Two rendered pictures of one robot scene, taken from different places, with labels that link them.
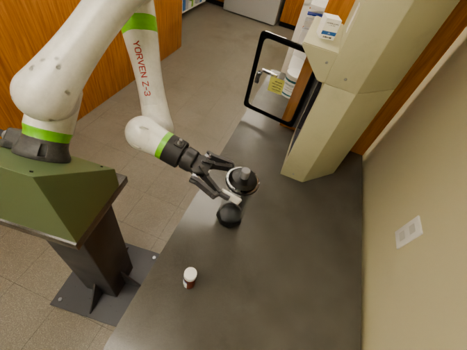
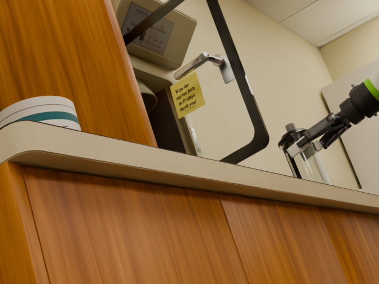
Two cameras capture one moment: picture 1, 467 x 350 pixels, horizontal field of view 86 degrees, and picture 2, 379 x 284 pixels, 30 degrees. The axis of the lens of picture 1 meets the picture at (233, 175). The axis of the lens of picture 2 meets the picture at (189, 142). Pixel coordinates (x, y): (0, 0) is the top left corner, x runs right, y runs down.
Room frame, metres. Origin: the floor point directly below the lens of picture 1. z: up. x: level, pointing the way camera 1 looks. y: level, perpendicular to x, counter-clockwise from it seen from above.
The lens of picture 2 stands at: (2.50, 0.32, 0.60)
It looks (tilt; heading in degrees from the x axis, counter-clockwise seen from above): 19 degrees up; 199
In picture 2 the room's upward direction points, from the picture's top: 19 degrees counter-clockwise
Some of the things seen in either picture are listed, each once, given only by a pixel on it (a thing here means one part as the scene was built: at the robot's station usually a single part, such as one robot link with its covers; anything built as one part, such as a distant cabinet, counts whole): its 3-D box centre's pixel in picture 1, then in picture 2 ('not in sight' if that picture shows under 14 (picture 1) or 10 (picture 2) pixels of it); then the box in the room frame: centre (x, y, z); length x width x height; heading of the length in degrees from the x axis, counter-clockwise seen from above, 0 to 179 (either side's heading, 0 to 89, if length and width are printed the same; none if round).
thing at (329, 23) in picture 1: (328, 26); not in sight; (0.96, -0.17, 1.54); 0.05 x 0.05 x 0.06; 10
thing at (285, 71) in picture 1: (279, 83); (183, 90); (1.19, -0.10, 1.19); 0.30 x 0.01 x 0.40; 73
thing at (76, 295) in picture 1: (94, 248); not in sight; (0.44, 0.59, 0.45); 0.48 x 0.48 x 0.90; 87
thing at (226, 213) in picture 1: (235, 198); (308, 170); (0.52, -0.03, 1.09); 0.11 x 0.11 x 0.21
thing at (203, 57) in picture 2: not in sight; (197, 67); (1.24, -0.03, 1.20); 0.10 x 0.05 x 0.03; 73
